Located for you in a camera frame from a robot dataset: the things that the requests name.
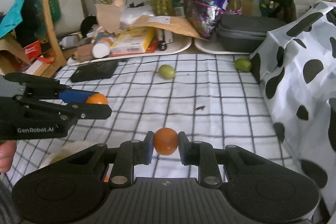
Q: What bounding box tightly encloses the white black checked tablecloth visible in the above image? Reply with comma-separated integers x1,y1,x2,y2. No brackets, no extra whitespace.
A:
3,54,295,184

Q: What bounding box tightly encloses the person left hand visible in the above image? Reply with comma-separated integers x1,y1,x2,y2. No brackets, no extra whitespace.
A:
0,140,17,173

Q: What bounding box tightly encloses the green fruit near dragonfruit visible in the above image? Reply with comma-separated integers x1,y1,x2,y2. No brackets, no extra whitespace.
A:
158,65,175,80

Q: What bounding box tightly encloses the dark grey zip case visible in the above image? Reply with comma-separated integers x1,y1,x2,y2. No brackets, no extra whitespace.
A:
214,14,285,53

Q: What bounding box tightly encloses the white tray left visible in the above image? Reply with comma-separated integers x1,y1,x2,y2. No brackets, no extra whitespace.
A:
67,34,193,66

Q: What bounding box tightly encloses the white plastic bag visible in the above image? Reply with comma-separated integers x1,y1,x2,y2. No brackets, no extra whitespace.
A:
120,5,154,30

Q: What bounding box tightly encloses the green fruit near cloth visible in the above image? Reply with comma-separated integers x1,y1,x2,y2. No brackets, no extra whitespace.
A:
234,58,252,72

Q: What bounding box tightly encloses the small white wheeled gadget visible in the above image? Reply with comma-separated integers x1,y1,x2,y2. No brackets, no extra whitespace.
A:
156,28,173,51

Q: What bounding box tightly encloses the open cardboard box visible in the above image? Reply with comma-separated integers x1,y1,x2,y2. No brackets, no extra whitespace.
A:
266,0,320,23

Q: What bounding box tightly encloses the orange kumquat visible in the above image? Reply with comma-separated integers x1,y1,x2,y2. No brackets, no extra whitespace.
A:
154,127,178,156
85,93,108,105

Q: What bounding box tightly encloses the black flat power bank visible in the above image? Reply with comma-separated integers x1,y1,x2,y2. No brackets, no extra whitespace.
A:
70,60,118,83

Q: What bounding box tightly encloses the white cylindrical jar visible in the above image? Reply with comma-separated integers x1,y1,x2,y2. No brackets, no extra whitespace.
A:
92,40,113,59

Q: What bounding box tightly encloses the orange kumquat front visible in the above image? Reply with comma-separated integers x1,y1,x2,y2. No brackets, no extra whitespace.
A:
85,93,108,105

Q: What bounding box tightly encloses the brown paper bag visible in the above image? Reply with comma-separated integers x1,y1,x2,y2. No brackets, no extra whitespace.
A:
95,0,126,34

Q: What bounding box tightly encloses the cow print cloth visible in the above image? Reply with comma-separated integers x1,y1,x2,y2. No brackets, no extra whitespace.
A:
250,1,335,214

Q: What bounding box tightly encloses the white tray right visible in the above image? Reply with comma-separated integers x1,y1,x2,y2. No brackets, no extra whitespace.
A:
194,36,262,55

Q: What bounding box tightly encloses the brown padded envelope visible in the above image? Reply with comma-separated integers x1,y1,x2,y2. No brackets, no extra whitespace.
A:
129,15,207,40

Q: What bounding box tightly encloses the white tray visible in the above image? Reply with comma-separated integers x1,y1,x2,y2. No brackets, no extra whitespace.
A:
194,36,262,55
67,34,193,66

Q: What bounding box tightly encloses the yellow white box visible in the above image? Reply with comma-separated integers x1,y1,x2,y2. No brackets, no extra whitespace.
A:
110,27,155,55

